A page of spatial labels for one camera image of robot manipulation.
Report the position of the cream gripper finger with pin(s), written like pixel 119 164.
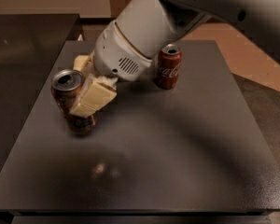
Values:
pixel 96 93
pixel 88 66

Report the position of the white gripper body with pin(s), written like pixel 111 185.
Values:
pixel 118 54

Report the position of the dark orange soda can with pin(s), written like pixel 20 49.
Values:
pixel 65 87

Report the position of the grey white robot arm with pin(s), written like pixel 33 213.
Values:
pixel 150 25

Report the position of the red Coca-Cola can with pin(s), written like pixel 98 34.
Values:
pixel 169 61

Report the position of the yellow sponge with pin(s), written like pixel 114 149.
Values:
pixel 80 62

